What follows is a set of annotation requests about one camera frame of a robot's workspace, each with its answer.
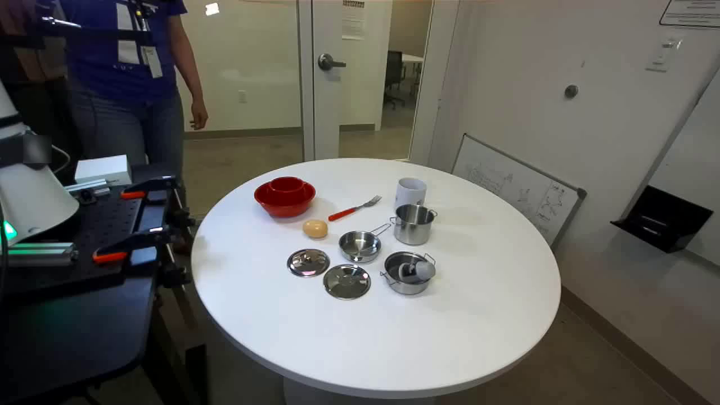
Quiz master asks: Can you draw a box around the white object inside pot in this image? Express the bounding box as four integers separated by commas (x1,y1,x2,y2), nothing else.
396,255,438,284

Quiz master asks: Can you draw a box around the person's bare hand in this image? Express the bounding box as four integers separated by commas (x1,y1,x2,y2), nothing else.
188,97,213,133

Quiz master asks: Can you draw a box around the fork with red handle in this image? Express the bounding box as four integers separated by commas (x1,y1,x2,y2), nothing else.
327,194,386,224

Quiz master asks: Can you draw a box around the beige egg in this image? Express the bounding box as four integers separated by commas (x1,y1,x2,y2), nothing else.
301,215,332,243

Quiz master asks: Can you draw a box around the tall silver pot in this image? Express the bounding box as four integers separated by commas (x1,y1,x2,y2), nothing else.
391,201,438,248

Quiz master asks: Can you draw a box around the silver lid with knob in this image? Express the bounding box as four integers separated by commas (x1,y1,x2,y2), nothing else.
287,248,334,278

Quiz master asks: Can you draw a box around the white wall sign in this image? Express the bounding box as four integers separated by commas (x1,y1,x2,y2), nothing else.
660,0,720,30

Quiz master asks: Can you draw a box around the white box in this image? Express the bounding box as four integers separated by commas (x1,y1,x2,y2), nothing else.
72,153,135,189

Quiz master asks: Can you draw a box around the whiteboard leaning on wall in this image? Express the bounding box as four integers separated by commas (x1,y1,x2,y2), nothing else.
450,133,591,248

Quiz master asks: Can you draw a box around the small silver pan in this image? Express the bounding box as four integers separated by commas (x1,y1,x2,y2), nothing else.
339,217,399,264

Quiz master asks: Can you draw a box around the silver door handle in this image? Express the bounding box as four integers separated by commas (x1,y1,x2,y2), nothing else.
315,52,350,74

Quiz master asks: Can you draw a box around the red bowl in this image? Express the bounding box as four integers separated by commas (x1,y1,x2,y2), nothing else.
253,174,317,219

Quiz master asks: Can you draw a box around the white light switch label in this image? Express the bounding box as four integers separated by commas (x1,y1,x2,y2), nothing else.
646,35,686,74

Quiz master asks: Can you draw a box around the black clamp with orange handle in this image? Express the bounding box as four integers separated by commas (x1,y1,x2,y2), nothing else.
118,174,182,205
91,223,174,267

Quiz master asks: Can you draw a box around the white cup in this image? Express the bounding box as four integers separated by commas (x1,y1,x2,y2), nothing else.
395,174,430,210

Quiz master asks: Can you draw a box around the black robot cart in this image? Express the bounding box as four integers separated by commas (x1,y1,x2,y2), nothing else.
0,168,215,405

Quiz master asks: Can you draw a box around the black wall tray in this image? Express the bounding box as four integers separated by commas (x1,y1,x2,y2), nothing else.
610,183,717,253

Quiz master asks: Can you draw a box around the silver pot with side handles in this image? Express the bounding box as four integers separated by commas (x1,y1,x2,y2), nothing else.
378,249,440,296

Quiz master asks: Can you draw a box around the person in blue shirt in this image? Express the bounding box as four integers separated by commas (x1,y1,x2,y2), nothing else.
44,0,213,181

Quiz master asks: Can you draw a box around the small steel dish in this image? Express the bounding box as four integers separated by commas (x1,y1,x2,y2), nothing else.
323,261,375,300

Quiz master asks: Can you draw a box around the white door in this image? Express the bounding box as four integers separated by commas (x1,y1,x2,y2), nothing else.
297,0,395,161

